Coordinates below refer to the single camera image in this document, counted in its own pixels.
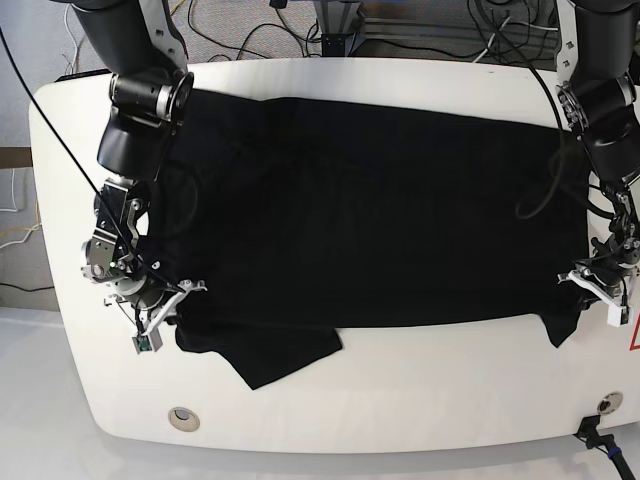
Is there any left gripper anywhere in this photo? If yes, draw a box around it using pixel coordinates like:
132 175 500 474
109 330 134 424
557 256 639 313

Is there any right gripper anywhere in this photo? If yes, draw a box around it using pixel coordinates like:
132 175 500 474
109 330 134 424
104 277 207 335

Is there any black T-shirt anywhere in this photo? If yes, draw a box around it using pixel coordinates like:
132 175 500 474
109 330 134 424
138 90 589 389

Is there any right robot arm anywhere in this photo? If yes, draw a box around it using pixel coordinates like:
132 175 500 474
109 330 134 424
66 0 198 351

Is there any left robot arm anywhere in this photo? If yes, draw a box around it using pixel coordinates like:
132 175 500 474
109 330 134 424
556 1 639 325

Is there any red warning triangle sticker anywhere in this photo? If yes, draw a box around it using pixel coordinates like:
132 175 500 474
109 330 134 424
629 316 640 351

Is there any metal table grommet left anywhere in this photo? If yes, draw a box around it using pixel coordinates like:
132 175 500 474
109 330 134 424
168 407 200 433

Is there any metal table grommet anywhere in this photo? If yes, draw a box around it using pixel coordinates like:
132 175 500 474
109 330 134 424
168 407 200 433
597 392 624 415

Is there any metal table grommet right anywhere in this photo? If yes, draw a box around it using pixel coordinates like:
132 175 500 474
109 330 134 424
597 392 624 415

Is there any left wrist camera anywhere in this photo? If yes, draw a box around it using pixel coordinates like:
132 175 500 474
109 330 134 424
607 305 635 328

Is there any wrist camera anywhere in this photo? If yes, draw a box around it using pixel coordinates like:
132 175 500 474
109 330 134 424
607 305 635 328
132 330 163 354

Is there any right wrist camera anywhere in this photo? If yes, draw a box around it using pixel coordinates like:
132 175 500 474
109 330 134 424
132 330 163 354

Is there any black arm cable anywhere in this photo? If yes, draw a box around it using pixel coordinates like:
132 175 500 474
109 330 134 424
0 29 186 296

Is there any black clamp with cable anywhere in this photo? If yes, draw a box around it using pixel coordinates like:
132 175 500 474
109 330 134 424
574 415 636 480

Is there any white floor cable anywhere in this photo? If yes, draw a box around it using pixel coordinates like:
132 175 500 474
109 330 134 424
60 4 81 75

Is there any black aluminium frame post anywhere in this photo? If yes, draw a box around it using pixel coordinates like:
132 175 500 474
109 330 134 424
321 33 357 58

